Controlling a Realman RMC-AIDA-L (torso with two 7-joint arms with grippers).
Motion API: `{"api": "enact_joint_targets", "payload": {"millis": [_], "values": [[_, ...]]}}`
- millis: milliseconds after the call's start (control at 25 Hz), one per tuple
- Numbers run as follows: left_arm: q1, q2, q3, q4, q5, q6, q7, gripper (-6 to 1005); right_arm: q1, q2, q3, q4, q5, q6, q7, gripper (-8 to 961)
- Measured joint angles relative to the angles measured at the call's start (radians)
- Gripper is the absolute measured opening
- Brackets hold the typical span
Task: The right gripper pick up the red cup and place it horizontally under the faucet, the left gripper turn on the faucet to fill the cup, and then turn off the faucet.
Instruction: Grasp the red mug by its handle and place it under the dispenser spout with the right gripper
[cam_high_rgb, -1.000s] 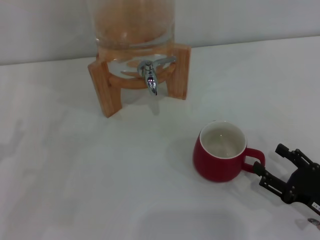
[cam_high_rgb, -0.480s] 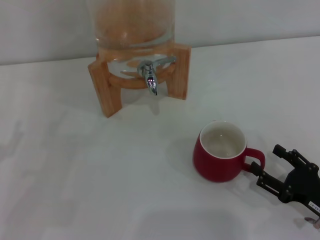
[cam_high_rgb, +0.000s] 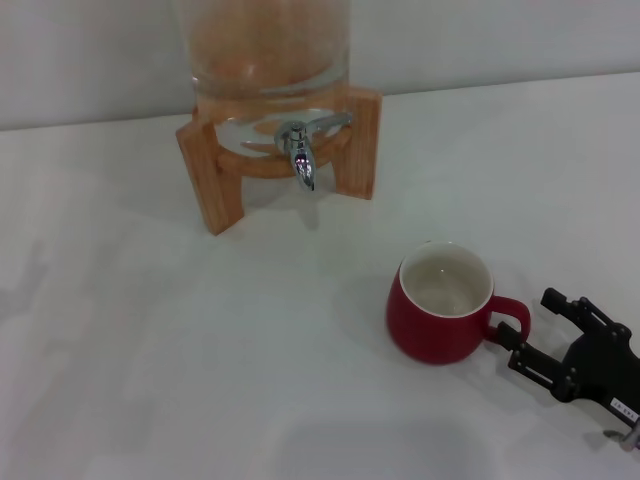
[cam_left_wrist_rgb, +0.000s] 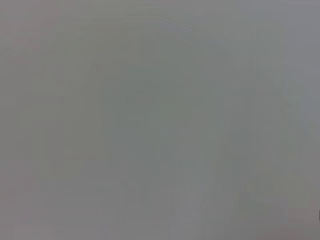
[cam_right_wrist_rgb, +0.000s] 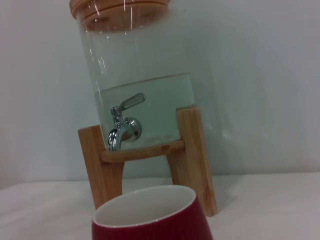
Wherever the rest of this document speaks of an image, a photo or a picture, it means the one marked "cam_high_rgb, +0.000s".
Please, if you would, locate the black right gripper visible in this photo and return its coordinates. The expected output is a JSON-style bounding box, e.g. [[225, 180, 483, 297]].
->
[[497, 287, 640, 431]]

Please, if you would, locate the glass water dispenser jar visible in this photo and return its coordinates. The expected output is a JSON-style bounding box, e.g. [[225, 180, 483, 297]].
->
[[174, 0, 354, 162]]

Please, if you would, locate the wooden dispenser stand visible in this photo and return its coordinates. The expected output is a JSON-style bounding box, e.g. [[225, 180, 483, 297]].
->
[[174, 85, 384, 237]]

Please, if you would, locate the chrome dispenser faucet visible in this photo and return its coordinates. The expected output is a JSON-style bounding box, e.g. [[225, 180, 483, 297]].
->
[[273, 111, 355, 193]]

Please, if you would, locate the red ceramic cup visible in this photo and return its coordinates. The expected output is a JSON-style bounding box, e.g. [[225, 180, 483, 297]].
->
[[385, 240, 532, 366]]

